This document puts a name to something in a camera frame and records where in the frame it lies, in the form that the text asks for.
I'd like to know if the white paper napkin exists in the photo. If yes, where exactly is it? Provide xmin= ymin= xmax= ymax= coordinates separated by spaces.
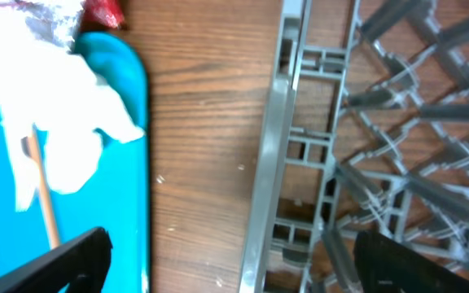
xmin=0 ymin=1 xmax=145 ymax=212

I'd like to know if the teal plastic serving tray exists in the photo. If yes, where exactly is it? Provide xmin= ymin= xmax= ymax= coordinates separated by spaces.
xmin=0 ymin=33 xmax=150 ymax=292

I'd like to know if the red silver snack wrapper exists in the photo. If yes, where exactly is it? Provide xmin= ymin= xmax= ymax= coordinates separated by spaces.
xmin=82 ymin=0 xmax=125 ymax=28

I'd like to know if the grey plastic dishwasher rack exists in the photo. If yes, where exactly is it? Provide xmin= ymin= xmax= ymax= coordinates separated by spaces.
xmin=238 ymin=0 xmax=469 ymax=292

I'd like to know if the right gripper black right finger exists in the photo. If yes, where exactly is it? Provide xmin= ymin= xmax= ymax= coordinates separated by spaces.
xmin=353 ymin=231 xmax=469 ymax=293

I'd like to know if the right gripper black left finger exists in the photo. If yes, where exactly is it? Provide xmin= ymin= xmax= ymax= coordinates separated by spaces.
xmin=0 ymin=227 xmax=112 ymax=293

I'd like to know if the wooden chopstick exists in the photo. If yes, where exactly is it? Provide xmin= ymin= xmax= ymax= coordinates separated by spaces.
xmin=27 ymin=133 xmax=61 ymax=250

